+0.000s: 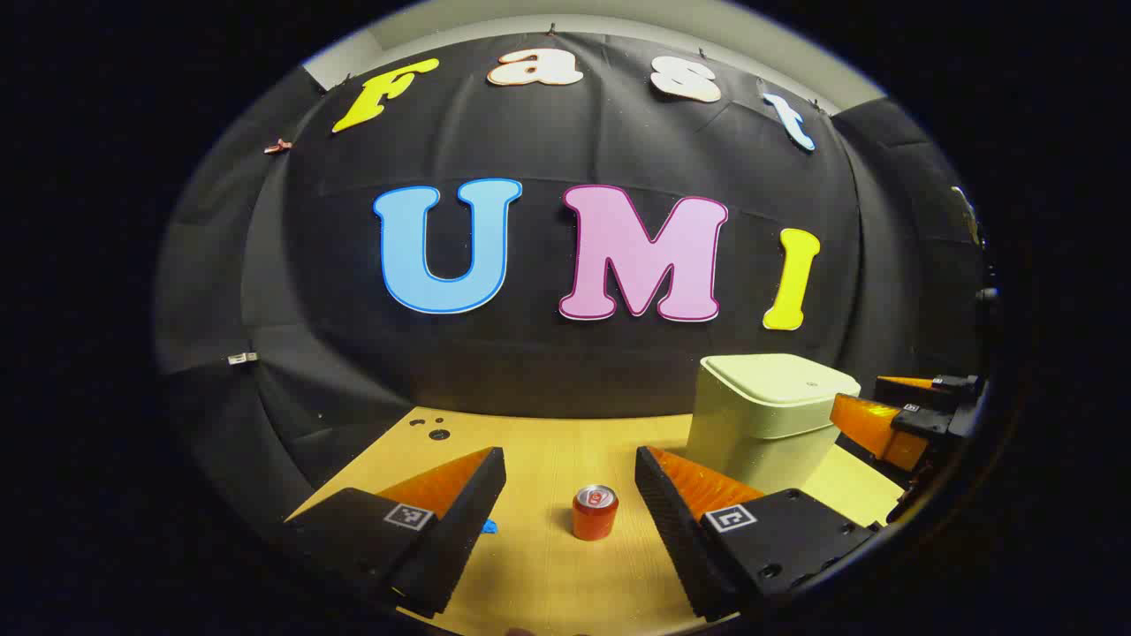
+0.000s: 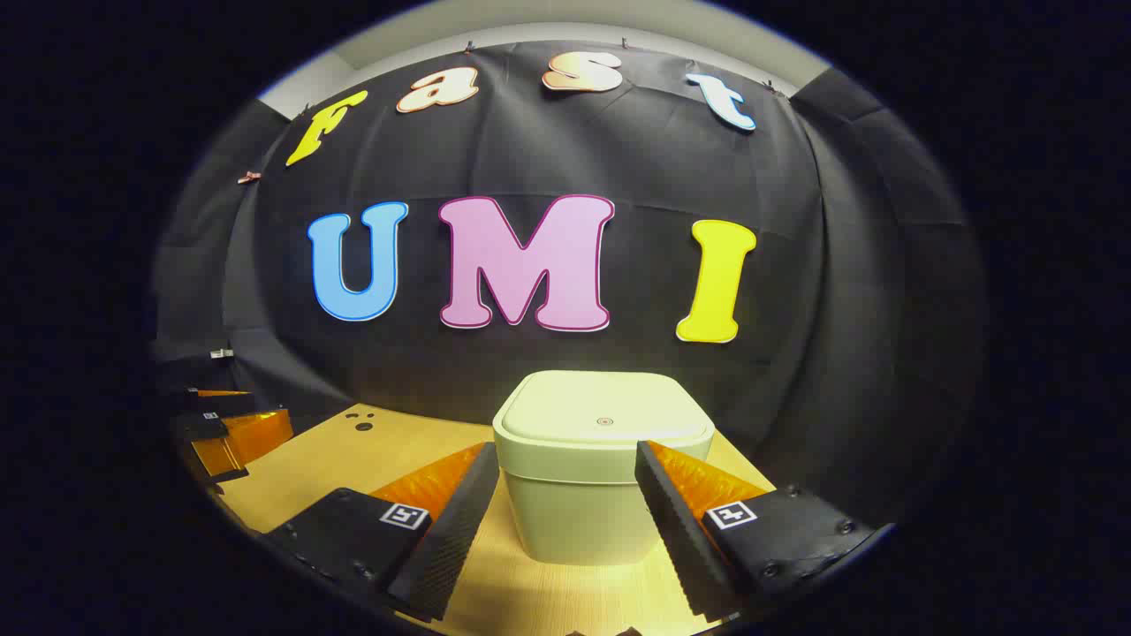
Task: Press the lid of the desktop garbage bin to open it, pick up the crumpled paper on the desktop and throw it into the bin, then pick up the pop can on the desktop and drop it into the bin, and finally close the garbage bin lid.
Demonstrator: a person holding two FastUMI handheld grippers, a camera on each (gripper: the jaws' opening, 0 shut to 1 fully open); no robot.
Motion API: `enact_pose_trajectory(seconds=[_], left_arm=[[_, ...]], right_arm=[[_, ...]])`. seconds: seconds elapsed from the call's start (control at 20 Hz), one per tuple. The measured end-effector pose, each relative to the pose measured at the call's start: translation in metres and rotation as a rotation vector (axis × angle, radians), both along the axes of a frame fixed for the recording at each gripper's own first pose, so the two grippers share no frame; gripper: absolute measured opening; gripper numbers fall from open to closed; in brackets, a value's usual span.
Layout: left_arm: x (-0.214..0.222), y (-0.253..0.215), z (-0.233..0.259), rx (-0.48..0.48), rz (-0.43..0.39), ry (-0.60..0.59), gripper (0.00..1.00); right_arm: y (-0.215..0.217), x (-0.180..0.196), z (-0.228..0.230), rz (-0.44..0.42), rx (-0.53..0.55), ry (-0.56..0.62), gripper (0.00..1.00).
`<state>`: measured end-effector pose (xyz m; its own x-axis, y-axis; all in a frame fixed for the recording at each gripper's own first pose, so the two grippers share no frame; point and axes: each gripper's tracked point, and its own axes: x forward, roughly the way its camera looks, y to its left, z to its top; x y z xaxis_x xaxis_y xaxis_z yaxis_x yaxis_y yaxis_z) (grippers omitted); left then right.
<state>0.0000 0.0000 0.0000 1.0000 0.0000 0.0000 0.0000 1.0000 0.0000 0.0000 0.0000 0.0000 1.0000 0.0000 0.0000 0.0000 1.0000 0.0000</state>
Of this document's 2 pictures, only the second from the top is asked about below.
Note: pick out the pale green desktop garbage bin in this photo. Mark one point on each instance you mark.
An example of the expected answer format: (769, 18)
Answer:
(583, 415)

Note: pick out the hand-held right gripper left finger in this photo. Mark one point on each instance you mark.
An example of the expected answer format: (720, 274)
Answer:
(451, 539)

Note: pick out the wooden desktop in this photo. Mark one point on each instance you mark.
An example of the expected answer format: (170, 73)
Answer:
(353, 459)

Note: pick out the black backdrop cloth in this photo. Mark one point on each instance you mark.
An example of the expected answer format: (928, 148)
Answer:
(618, 150)

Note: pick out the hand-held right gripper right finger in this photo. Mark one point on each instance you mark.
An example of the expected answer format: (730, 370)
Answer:
(676, 530)

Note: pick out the copper metal clip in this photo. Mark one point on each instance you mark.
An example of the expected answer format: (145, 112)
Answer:
(250, 177)

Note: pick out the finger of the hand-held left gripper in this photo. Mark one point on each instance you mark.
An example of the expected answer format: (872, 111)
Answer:
(256, 437)
(221, 404)

